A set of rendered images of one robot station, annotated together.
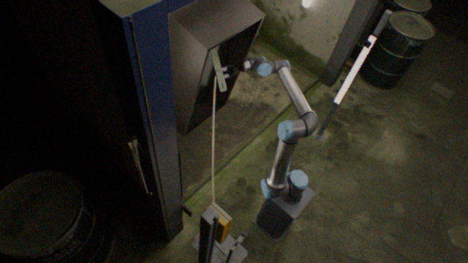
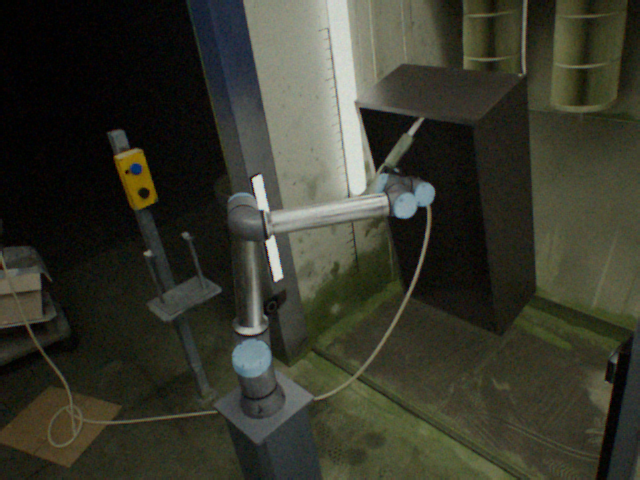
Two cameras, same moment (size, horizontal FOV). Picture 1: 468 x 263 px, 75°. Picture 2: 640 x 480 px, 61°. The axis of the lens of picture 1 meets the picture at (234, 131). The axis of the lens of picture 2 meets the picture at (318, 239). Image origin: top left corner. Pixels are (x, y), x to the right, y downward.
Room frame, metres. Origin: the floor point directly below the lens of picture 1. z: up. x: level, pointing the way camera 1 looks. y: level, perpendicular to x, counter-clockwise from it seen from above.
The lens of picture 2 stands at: (1.97, -2.01, 2.31)
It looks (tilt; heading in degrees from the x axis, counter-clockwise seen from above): 30 degrees down; 108
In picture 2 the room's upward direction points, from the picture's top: 9 degrees counter-clockwise
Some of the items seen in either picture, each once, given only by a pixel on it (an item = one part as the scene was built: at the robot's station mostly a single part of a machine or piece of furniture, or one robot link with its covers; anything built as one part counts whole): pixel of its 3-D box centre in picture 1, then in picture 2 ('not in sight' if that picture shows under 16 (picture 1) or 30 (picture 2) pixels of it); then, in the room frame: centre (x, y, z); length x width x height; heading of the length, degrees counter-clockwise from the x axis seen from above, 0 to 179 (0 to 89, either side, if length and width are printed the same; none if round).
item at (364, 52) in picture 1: (353, 72); (605, 468); (2.31, -1.00, 1.02); 0.06 x 0.02 x 0.83; 57
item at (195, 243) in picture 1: (219, 248); (183, 297); (0.59, -0.04, 0.78); 0.31 x 0.23 x 0.01; 57
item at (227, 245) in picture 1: (223, 237); (176, 271); (0.60, -0.05, 0.95); 0.26 x 0.15 x 0.32; 57
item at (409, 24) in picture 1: (410, 25); not in sight; (3.60, -1.91, 0.86); 0.54 x 0.54 x 0.01
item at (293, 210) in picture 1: (281, 208); (276, 451); (1.15, -0.54, 0.32); 0.31 x 0.31 x 0.64; 57
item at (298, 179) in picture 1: (295, 183); (254, 366); (1.15, -0.53, 0.83); 0.17 x 0.15 x 0.18; 113
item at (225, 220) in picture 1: (216, 223); (136, 179); (0.51, 0.00, 1.42); 0.12 x 0.06 x 0.26; 57
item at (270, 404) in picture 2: (292, 191); (260, 392); (1.15, -0.54, 0.69); 0.19 x 0.19 x 0.10
